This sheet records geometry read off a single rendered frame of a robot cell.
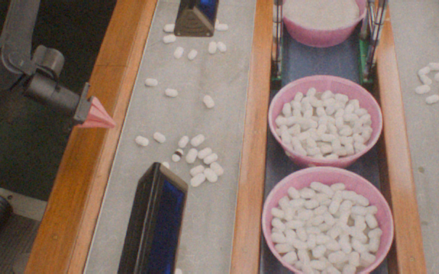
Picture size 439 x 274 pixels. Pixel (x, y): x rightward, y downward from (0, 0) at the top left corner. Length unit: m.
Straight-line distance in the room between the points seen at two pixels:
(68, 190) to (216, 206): 0.33
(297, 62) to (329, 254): 0.62
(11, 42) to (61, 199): 0.35
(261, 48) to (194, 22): 0.43
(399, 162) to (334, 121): 0.19
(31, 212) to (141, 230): 0.89
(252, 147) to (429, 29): 0.65
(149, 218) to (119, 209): 0.46
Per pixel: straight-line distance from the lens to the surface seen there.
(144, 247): 0.73
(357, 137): 1.29
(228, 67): 1.43
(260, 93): 1.33
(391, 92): 1.37
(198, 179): 1.19
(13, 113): 2.56
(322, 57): 1.56
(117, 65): 1.46
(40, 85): 1.15
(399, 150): 1.26
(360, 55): 1.52
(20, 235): 1.57
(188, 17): 1.04
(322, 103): 1.35
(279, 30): 1.33
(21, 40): 1.18
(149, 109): 1.36
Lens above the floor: 1.75
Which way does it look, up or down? 52 degrees down
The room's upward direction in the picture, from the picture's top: 6 degrees counter-clockwise
